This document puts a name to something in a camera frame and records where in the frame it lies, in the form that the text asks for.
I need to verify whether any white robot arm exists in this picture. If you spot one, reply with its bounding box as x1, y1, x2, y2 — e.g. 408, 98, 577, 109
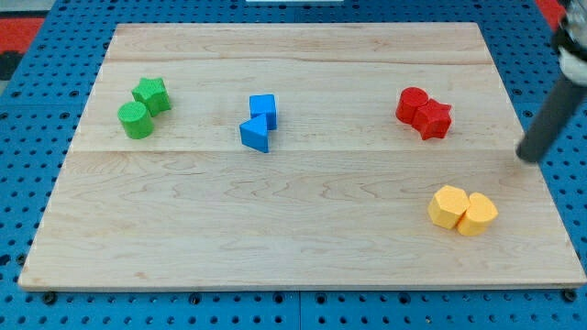
552, 0, 586, 87

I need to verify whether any yellow hexagon block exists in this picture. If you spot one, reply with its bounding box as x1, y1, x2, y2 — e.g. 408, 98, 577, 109
427, 185, 471, 229

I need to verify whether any green star block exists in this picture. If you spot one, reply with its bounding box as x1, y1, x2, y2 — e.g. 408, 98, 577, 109
131, 78, 172, 117

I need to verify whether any blue cube block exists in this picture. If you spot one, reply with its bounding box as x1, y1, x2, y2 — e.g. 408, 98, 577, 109
249, 93, 277, 130

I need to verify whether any yellow heart block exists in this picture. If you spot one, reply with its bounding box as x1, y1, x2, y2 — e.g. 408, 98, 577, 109
457, 192, 499, 237

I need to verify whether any red cylinder block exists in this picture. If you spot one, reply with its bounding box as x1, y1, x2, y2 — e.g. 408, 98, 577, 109
395, 86, 429, 124

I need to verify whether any green cylinder block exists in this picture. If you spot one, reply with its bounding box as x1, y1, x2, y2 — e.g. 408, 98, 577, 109
117, 102, 154, 139

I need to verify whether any wooden board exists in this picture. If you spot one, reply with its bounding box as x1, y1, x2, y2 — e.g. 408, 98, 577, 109
18, 23, 586, 292

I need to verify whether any blue triangle block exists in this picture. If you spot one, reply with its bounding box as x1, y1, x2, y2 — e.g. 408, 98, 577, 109
239, 115, 269, 153

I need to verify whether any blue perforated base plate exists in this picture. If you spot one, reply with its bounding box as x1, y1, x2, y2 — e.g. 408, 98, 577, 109
1, 0, 586, 329

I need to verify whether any red star block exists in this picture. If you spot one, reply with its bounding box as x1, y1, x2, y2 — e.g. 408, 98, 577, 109
412, 99, 452, 140

